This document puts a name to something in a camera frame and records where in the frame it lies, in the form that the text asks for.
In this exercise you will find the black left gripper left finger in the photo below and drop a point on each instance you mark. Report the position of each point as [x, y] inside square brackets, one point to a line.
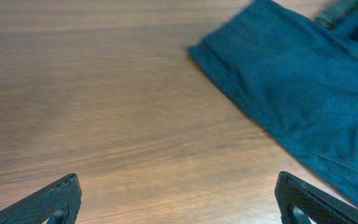
[58, 202]

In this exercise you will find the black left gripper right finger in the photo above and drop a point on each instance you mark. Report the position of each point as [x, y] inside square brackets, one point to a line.
[302, 203]

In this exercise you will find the dark blue shorts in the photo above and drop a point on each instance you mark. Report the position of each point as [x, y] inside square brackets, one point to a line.
[297, 79]

